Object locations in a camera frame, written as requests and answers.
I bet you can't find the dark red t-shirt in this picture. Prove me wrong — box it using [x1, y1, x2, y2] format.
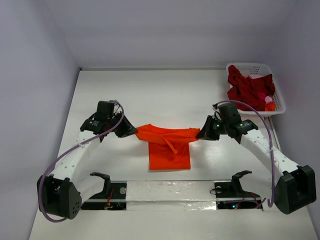
[227, 65, 264, 112]

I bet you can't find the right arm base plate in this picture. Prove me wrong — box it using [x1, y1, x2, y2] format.
[210, 170, 264, 210]

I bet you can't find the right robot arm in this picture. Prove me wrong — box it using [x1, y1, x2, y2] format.
[196, 100, 317, 215]

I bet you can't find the orange t-shirt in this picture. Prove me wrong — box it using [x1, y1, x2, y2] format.
[135, 124, 200, 171]

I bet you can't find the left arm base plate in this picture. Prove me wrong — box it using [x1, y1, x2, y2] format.
[81, 172, 127, 211]

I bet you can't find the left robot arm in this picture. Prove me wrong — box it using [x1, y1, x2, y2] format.
[37, 100, 138, 223]

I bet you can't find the white plastic laundry basket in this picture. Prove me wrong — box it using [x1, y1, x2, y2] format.
[226, 63, 286, 117]

